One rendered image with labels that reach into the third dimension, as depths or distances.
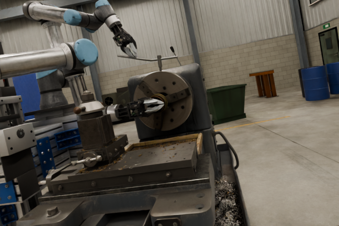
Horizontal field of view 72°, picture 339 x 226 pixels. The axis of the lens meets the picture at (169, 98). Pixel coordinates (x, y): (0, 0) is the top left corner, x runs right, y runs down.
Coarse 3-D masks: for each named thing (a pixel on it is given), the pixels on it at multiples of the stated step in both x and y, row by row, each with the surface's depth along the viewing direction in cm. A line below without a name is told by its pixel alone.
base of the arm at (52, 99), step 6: (48, 90) 130; (54, 90) 132; (60, 90) 135; (42, 96) 131; (48, 96) 130; (54, 96) 132; (60, 96) 133; (42, 102) 130; (48, 102) 129; (54, 102) 130; (60, 102) 132; (66, 102) 136; (42, 108) 130
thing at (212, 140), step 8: (168, 136) 139; (176, 136) 138; (208, 136) 135; (208, 144) 135; (216, 144) 179; (208, 152) 136; (216, 152) 170; (216, 160) 139; (216, 168) 137; (216, 176) 136
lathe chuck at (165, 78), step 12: (156, 72) 122; (168, 72) 120; (156, 84) 122; (168, 84) 121; (180, 84) 120; (144, 96) 124; (192, 96) 122; (168, 108) 122; (180, 108) 121; (144, 120) 125; (168, 120) 123; (180, 120) 122
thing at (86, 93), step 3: (87, 90) 67; (84, 93) 67; (87, 93) 67; (90, 93) 67; (81, 96) 66; (84, 96) 66; (87, 96) 66; (90, 96) 67; (93, 96) 67; (84, 99) 66; (87, 99) 66; (90, 99) 66; (93, 99) 67; (84, 102) 66
